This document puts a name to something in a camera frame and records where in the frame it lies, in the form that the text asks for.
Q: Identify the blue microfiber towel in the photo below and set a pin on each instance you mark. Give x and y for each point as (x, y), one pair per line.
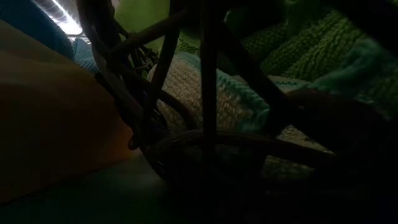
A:
(31, 28)
(85, 56)

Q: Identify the tan plastic bin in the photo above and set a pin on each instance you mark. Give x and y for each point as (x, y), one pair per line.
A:
(46, 124)

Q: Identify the ceiling light panel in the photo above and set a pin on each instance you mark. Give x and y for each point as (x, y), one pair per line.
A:
(70, 28)

